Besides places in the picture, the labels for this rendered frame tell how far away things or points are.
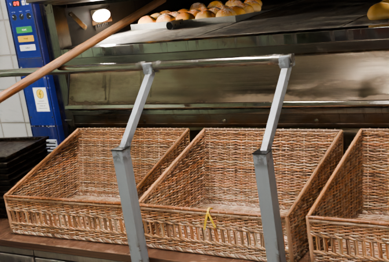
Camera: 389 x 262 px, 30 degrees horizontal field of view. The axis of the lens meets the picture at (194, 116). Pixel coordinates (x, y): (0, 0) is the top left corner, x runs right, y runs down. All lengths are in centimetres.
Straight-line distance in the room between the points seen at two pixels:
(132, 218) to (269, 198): 49
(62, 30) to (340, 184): 138
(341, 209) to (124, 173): 67
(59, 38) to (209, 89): 73
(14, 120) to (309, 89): 144
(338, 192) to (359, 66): 44
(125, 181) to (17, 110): 120
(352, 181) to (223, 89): 60
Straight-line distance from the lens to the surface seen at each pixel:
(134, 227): 226
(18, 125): 334
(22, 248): 274
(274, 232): 201
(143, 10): 284
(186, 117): 277
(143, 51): 280
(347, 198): 234
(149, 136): 284
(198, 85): 269
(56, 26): 305
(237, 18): 308
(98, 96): 297
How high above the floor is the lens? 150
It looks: 13 degrees down
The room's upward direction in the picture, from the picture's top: 9 degrees counter-clockwise
